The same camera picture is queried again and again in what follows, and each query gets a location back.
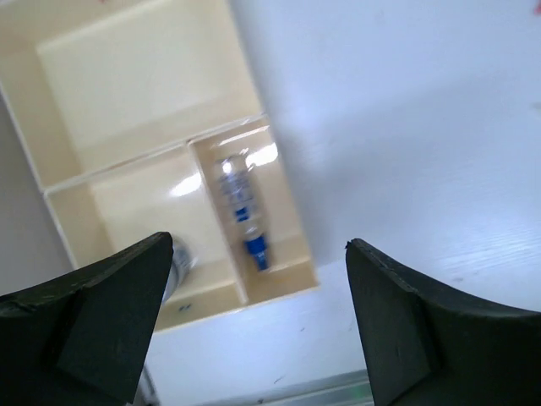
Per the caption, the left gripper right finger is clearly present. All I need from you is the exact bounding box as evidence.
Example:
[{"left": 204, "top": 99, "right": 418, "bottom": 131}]
[{"left": 346, "top": 239, "right": 540, "bottom": 405}]

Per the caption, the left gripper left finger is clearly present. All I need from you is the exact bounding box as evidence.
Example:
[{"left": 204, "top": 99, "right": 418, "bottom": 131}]
[{"left": 1, "top": 232, "right": 173, "bottom": 405}]

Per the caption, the blue white tape roll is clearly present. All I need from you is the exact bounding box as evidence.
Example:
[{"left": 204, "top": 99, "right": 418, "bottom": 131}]
[{"left": 161, "top": 236, "right": 196, "bottom": 304}]

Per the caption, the blue cap glue bottle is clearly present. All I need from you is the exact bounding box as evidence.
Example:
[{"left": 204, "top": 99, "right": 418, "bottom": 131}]
[{"left": 215, "top": 153, "right": 270, "bottom": 272}]

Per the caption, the cream compartment organizer tray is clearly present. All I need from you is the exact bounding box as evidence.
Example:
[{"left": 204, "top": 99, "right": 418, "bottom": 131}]
[{"left": 1, "top": 1, "right": 318, "bottom": 331}]

